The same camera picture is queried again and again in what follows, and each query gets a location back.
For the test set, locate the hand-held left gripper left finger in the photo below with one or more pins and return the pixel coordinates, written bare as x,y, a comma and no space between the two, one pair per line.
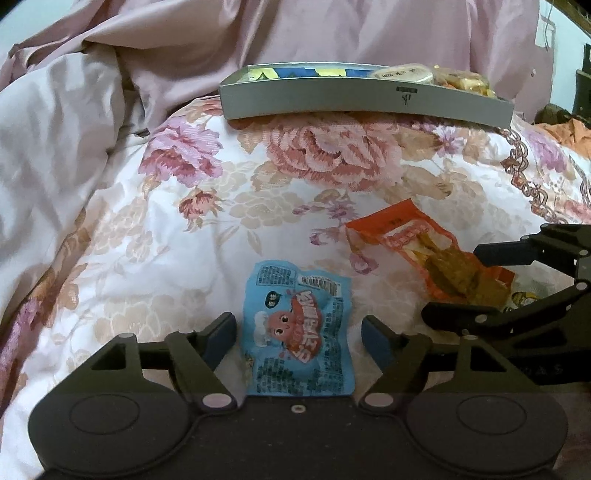
219,341

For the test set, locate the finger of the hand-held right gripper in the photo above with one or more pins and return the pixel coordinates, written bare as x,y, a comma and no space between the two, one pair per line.
545,251
461,318

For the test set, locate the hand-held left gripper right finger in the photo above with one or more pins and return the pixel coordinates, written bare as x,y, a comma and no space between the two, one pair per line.
376,344

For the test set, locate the light blue snack packet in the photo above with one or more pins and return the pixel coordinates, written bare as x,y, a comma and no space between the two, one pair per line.
295,323

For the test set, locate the red snack packet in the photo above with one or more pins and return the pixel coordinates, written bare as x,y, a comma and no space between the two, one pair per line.
415,230

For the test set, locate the clear sandwich bread packet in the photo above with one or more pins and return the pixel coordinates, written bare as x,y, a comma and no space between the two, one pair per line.
455,71

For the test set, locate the clear rice cracker packet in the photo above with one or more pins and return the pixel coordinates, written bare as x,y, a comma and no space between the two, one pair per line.
401,73

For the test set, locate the grey tray box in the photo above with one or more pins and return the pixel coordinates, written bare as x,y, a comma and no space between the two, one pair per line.
323,99

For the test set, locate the small white green packet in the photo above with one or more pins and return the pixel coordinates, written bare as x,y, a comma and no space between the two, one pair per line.
524,295

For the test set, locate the floral bed sheet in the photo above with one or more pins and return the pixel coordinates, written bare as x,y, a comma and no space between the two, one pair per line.
161,258

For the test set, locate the orange cloth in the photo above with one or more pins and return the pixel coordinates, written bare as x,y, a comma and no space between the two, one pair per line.
577,134

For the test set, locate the brown cloth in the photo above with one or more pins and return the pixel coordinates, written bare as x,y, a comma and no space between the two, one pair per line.
554,113

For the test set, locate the dark wooden chair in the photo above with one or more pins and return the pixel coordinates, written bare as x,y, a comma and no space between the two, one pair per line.
582,92

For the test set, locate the pale pink duvet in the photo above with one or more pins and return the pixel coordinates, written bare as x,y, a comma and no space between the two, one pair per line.
55,161

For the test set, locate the pink quilt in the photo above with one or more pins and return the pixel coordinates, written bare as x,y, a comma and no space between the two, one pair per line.
323,32

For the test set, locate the wooden window frame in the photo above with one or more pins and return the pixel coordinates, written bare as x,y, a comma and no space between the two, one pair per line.
577,14

